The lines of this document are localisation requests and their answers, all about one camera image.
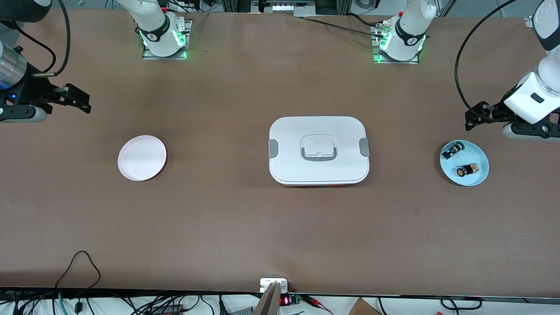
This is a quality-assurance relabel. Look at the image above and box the orange push-button switch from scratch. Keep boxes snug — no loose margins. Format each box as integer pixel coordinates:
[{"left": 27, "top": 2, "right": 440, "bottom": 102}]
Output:
[{"left": 456, "top": 163, "right": 480, "bottom": 179}]

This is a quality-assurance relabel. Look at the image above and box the light blue round plate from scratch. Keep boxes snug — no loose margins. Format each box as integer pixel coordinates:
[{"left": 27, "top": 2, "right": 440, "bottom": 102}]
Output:
[{"left": 440, "top": 140, "right": 490, "bottom": 187}]

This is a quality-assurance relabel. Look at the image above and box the pink round plate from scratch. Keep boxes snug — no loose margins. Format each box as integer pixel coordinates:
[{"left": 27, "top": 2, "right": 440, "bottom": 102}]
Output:
[{"left": 118, "top": 135, "right": 168, "bottom": 182}]

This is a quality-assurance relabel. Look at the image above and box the white side table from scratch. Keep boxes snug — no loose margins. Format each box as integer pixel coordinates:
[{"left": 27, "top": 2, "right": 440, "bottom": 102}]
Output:
[{"left": 0, "top": 292, "right": 560, "bottom": 315}]

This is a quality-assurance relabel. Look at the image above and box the white power strip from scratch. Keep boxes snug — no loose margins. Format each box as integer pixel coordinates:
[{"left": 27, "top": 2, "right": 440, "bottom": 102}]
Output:
[{"left": 270, "top": 1, "right": 316, "bottom": 14}]

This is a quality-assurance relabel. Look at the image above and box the brown cardboard piece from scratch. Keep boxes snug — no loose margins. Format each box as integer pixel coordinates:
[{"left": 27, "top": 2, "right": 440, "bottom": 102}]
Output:
[{"left": 348, "top": 297, "right": 382, "bottom": 315}]

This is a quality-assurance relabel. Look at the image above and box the red clip lead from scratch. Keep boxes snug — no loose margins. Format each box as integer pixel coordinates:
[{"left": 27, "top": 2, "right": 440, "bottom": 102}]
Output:
[{"left": 302, "top": 295, "right": 335, "bottom": 315}]

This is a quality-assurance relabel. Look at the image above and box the short black right arm cable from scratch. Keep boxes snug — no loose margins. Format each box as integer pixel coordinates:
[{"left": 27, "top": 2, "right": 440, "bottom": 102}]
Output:
[{"left": 13, "top": 31, "right": 57, "bottom": 75}]

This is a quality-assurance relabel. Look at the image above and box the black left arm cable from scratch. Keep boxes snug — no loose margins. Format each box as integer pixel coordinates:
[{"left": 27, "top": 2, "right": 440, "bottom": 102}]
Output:
[{"left": 454, "top": 0, "right": 519, "bottom": 112}]

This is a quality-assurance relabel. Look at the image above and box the long black right arm cable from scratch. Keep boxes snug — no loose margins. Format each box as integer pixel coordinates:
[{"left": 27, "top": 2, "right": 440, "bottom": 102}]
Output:
[{"left": 33, "top": 0, "right": 71, "bottom": 77}]

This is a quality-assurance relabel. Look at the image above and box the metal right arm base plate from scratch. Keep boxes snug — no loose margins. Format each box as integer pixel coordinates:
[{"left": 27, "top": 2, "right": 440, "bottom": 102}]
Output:
[{"left": 142, "top": 19, "right": 192, "bottom": 61}]

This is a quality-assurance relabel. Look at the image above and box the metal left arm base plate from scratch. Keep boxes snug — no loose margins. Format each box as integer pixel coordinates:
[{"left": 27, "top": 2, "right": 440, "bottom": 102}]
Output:
[{"left": 372, "top": 24, "right": 420, "bottom": 65}]

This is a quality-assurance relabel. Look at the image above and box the black cable across table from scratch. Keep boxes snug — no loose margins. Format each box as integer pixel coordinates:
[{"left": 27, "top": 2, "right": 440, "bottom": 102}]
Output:
[{"left": 301, "top": 13, "right": 388, "bottom": 39}]

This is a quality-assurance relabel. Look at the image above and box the black flat looped cable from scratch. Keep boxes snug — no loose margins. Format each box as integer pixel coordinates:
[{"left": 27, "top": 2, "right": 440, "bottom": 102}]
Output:
[{"left": 440, "top": 296, "right": 483, "bottom": 312}]

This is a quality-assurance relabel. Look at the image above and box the white box with grey handle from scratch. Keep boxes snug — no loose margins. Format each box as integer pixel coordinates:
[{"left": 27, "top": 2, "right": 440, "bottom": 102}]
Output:
[{"left": 268, "top": 116, "right": 371, "bottom": 187}]

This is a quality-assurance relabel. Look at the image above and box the white metal bracket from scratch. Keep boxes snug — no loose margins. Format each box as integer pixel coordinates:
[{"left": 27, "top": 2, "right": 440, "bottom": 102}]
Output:
[{"left": 259, "top": 278, "right": 289, "bottom": 294}]

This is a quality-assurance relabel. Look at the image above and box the aluminium camera post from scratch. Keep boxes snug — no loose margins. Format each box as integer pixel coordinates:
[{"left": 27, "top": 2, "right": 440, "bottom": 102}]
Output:
[{"left": 252, "top": 281, "right": 282, "bottom": 315}]

